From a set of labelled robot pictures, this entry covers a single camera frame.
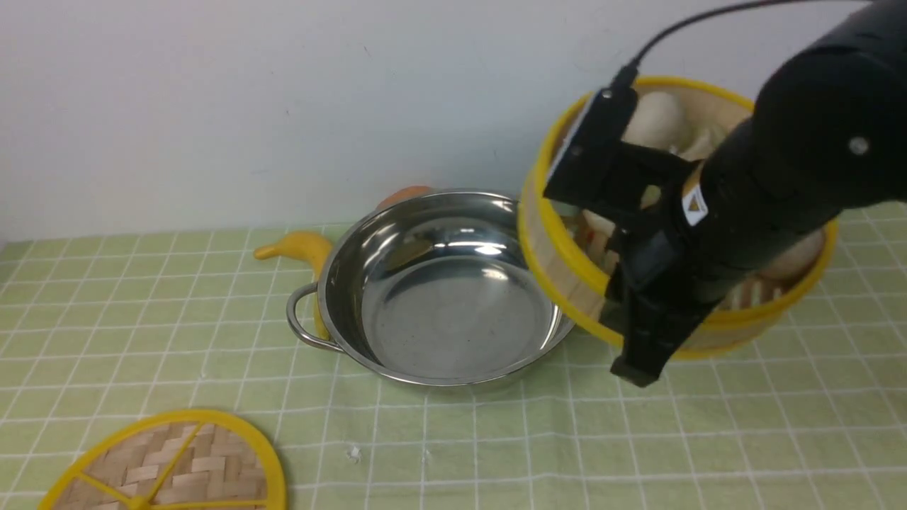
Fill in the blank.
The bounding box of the bamboo steamer basket yellow rim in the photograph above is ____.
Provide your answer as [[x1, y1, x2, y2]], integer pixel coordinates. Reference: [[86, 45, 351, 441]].
[[518, 76, 839, 361]]

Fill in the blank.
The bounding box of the black right camera cable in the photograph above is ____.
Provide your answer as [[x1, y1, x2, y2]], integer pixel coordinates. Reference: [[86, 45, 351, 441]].
[[613, 0, 872, 89]]

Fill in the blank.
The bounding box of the green checkered tablecloth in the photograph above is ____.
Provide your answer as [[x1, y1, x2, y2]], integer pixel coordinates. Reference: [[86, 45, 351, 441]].
[[1, 204, 906, 509]]

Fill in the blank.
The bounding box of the yellow banana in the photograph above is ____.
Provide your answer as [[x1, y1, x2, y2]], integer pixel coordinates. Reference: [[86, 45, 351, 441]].
[[253, 230, 340, 352]]

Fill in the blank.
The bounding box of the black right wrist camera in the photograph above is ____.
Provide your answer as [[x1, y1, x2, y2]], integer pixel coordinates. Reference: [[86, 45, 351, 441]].
[[542, 84, 694, 230]]

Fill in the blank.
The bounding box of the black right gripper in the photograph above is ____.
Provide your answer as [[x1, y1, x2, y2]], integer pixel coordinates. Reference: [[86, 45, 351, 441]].
[[610, 181, 723, 388]]

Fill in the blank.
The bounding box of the stainless steel pot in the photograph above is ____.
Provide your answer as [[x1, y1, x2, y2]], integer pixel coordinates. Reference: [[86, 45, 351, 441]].
[[286, 188, 574, 388]]

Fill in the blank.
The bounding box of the woven bamboo steamer lid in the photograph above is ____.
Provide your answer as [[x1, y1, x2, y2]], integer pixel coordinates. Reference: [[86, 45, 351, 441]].
[[39, 409, 289, 509]]

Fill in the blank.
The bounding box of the orange fruit behind pot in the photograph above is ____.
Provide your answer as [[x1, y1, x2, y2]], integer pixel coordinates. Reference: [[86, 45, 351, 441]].
[[376, 186, 433, 210]]

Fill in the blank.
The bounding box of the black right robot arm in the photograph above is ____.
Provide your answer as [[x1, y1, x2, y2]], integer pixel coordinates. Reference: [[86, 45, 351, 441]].
[[610, 1, 905, 387]]

